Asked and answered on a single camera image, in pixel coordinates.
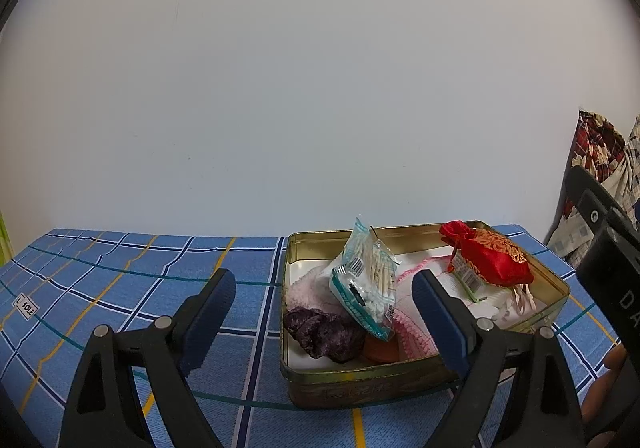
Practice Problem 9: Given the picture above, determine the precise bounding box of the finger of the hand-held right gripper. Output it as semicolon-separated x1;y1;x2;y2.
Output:
564;165;640;241

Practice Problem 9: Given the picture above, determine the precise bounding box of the red pouch with gold pattern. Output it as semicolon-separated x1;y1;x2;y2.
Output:
439;221;532;286

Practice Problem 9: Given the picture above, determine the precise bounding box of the person's right hand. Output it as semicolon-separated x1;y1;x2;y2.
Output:
580;343;631;448

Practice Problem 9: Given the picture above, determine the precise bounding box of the purple scrunchie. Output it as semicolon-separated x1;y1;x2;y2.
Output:
284;307;367;363

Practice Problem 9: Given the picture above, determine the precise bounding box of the patterned quilt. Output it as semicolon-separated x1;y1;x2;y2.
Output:
545;109;640;269

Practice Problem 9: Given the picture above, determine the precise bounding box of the green tissue pack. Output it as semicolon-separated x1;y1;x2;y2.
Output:
446;248;488;301

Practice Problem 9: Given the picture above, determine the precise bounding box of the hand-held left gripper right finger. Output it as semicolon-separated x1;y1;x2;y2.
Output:
411;269;586;448

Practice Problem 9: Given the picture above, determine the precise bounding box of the pink fluffy cloth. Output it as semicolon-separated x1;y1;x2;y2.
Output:
286;273;341;314

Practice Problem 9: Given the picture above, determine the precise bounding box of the orange-brown sponge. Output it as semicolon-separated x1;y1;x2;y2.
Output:
361;335;401;364

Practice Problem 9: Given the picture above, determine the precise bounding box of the cotton swab pack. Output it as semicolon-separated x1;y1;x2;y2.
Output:
330;215;402;341

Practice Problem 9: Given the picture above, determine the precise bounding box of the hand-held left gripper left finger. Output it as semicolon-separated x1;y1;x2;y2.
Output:
59;268;237;448

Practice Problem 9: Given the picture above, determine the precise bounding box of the pale pink cloth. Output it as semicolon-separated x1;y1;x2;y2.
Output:
510;283;536;311

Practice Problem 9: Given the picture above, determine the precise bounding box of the white blanket label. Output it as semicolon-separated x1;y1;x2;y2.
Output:
12;295;38;319

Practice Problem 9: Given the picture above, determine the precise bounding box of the blue plaid blanket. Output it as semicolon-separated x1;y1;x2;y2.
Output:
0;224;626;448

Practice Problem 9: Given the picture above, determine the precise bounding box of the green printed curtain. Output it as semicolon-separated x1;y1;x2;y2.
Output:
0;211;12;261

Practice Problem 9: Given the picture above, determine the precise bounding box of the gold tin box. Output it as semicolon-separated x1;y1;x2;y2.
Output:
279;219;571;410

